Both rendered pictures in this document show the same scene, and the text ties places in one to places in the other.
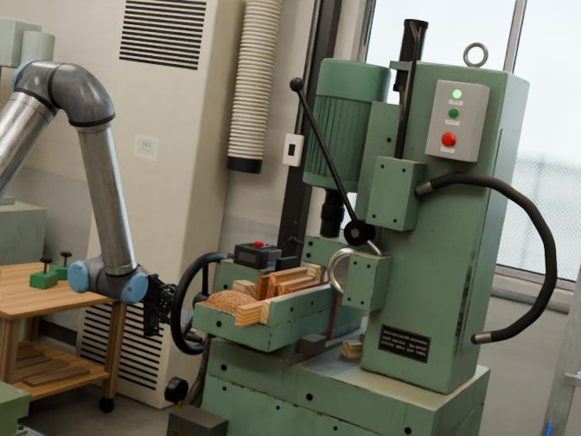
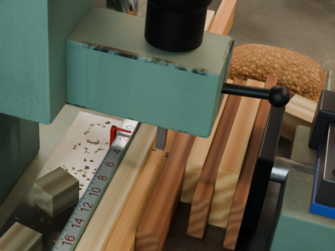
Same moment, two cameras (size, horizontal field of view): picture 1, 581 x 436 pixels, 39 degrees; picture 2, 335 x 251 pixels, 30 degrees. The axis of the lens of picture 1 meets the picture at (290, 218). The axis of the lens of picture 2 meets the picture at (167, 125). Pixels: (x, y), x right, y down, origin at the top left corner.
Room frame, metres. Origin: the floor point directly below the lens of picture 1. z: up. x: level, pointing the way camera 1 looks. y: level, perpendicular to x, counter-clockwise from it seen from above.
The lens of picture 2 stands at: (2.48, -0.24, 1.35)
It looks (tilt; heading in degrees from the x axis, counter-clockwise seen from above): 38 degrees down; 163
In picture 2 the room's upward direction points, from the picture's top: 7 degrees clockwise
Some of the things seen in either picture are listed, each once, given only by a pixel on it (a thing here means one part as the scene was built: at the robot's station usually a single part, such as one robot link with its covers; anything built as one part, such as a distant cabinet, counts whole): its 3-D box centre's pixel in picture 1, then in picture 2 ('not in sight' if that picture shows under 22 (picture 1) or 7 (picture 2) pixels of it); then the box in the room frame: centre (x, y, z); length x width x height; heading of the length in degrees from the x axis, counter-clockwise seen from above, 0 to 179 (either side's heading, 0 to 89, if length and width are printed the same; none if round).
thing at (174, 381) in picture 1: (177, 394); not in sight; (1.90, 0.21, 0.65); 0.06 x 0.04 x 0.08; 152
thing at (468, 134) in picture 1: (456, 121); not in sight; (1.75, -0.32, 1.40); 0.10 x 0.06 x 0.16; 62
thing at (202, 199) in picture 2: (292, 290); (220, 150); (2.01, -0.03, 0.93); 0.21 x 0.02 x 0.05; 152
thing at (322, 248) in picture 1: (333, 255); (148, 76); (2.01, -0.12, 1.03); 0.14 x 0.07 x 0.09; 62
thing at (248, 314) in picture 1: (299, 300); (184, 110); (1.93, -0.05, 0.92); 0.54 x 0.02 x 0.04; 152
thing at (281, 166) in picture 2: (275, 272); (293, 173); (2.08, 0.02, 0.95); 0.09 x 0.07 x 0.09; 152
